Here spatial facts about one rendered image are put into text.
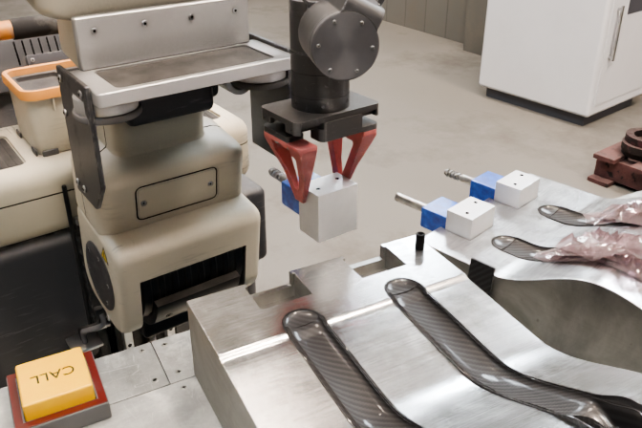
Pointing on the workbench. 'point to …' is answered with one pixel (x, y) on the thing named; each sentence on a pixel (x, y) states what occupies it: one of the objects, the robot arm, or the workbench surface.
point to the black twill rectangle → (481, 275)
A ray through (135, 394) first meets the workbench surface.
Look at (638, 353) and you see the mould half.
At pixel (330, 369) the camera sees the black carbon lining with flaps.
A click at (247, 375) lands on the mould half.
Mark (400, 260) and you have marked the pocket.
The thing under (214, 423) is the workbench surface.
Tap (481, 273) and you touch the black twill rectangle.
